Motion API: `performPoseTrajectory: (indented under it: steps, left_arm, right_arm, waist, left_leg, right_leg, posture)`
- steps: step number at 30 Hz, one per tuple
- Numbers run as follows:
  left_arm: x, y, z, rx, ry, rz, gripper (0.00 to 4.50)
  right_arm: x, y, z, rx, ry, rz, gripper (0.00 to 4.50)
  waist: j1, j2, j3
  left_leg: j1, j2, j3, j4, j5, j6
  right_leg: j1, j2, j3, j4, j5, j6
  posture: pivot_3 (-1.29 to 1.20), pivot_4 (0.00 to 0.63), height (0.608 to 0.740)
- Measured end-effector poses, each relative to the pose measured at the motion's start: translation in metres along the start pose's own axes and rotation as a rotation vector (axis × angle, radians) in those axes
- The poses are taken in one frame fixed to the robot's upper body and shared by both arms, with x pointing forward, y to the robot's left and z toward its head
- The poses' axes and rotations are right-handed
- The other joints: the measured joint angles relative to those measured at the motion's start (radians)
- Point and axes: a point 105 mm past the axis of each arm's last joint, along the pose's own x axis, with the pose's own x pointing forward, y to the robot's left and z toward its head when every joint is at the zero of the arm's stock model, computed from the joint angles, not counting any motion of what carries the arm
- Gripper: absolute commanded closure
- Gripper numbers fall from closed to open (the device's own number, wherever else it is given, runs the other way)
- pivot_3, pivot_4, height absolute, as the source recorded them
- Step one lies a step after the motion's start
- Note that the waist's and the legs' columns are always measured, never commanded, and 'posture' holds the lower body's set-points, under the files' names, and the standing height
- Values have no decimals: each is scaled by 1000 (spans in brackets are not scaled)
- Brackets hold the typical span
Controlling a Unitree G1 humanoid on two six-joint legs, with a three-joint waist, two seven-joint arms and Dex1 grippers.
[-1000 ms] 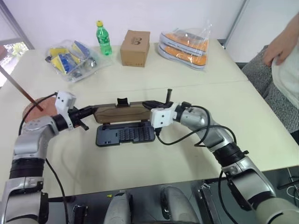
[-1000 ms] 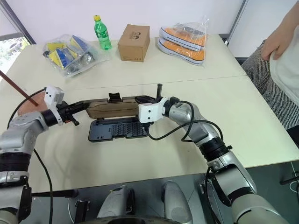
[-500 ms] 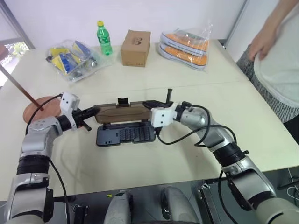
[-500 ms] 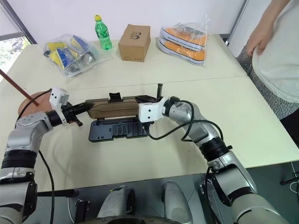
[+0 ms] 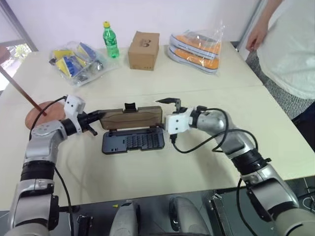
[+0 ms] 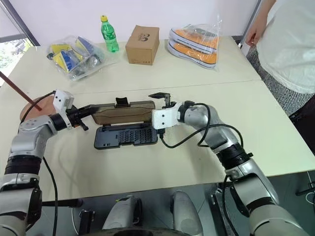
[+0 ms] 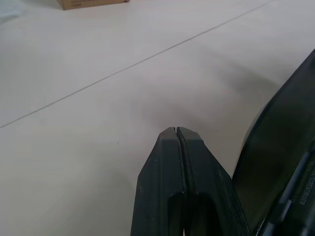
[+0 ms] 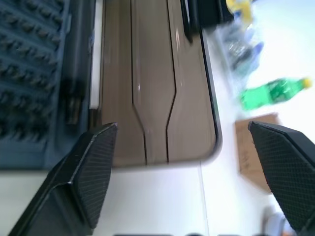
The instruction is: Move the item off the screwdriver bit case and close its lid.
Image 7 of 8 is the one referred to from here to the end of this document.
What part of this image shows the brown cardboard box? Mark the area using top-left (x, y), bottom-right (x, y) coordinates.
top-left (56, 0), bottom-right (130, 11)

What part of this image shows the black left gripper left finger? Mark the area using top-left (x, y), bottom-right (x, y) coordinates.
top-left (130, 126), bottom-right (186, 236)

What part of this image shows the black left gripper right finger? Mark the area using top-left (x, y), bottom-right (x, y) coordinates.
top-left (176, 126), bottom-right (252, 236)

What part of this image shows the grey tool case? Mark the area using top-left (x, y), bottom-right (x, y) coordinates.
top-left (231, 48), bottom-right (315, 236)

